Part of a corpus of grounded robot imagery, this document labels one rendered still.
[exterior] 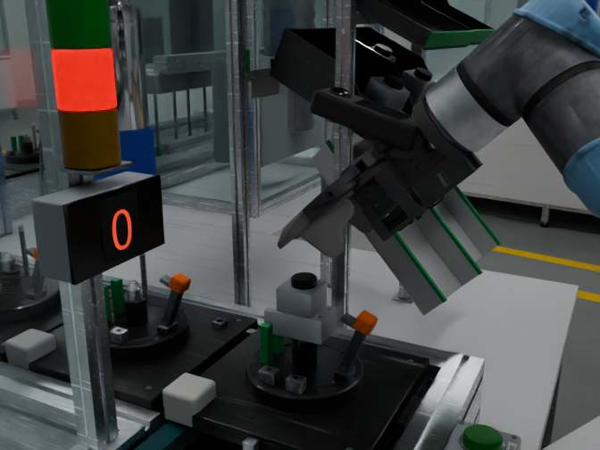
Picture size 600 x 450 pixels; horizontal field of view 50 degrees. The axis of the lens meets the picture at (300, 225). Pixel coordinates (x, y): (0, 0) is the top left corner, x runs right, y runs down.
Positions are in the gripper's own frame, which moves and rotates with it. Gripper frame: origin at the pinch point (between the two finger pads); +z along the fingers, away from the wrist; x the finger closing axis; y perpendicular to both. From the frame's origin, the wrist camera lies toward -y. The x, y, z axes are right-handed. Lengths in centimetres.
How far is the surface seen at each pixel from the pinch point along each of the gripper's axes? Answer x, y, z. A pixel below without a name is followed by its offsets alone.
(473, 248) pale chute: 47, 19, 4
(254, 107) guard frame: 85, -39, 41
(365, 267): 64, 11, 33
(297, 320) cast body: -2.4, 8.3, 6.7
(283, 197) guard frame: 101, -19, 61
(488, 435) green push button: -1.4, 29.6, -3.1
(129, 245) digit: -18.4, -7.2, 4.7
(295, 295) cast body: -2.4, 5.8, 4.7
